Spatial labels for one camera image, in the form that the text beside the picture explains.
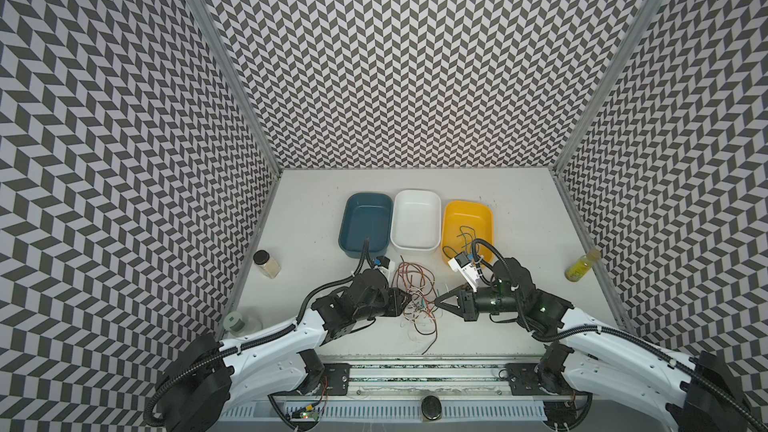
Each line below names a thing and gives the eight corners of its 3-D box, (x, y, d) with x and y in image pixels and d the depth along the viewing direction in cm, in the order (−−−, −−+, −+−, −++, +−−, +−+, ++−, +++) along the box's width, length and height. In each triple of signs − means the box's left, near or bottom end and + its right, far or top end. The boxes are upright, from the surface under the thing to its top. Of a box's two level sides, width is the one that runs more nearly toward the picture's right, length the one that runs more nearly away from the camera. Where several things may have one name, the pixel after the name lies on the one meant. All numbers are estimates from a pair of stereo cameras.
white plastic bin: (390, 255, 96) (389, 246, 91) (391, 199, 111) (391, 189, 106) (443, 255, 96) (445, 246, 91) (437, 199, 111) (439, 189, 106)
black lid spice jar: (265, 278, 92) (250, 261, 83) (268, 267, 94) (254, 249, 86) (279, 278, 92) (266, 261, 83) (282, 267, 94) (270, 249, 86)
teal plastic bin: (339, 258, 95) (335, 249, 91) (347, 200, 111) (344, 190, 106) (392, 258, 95) (392, 249, 91) (393, 200, 110) (393, 190, 106)
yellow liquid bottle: (558, 281, 94) (581, 259, 82) (566, 268, 97) (589, 245, 85) (570, 289, 93) (594, 268, 81) (577, 275, 96) (602, 252, 84)
